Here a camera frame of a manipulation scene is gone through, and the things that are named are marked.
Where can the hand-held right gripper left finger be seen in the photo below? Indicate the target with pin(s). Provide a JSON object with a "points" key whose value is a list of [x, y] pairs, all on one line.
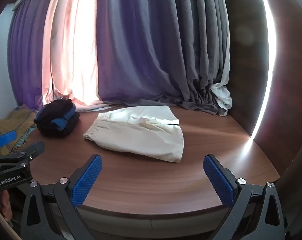
{"points": [[87, 180]]}

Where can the pale pink curtain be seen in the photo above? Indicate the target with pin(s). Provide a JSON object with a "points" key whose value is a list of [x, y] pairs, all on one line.
{"points": [[73, 55]]}

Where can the white sheer curtain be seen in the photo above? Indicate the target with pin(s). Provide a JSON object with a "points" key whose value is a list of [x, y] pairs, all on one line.
{"points": [[222, 97]]}

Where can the purple grey curtain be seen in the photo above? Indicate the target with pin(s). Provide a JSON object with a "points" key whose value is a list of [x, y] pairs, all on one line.
{"points": [[153, 42], [28, 55]]}

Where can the yellow woven blanket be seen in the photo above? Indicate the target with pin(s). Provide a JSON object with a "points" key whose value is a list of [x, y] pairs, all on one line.
{"points": [[15, 120]]}

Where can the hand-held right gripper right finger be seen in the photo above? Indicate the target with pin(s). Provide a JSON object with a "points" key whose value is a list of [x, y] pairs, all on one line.
{"points": [[217, 180]]}

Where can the cream pants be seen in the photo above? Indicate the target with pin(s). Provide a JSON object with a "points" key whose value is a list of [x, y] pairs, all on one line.
{"points": [[141, 135]]}

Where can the folded black garment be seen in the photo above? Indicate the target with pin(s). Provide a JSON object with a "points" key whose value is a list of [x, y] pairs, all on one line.
{"points": [[58, 105]]}

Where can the led light strip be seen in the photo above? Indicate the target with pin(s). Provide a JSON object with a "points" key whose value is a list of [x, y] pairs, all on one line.
{"points": [[270, 55]]}

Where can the grey curtain rail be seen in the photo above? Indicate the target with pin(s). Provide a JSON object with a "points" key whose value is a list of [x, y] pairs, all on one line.
{"points": [[23, 2]]}

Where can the person's left hand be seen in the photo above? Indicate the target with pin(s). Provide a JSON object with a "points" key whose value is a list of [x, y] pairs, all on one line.
{"points": [[6, 202]]}

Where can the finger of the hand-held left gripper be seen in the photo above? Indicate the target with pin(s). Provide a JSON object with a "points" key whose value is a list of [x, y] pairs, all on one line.
{"points": [[5, 138], [33, 150]]}

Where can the folded blue garment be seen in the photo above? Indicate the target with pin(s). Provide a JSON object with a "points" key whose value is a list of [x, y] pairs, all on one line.
{"points": [[67, 116]]}

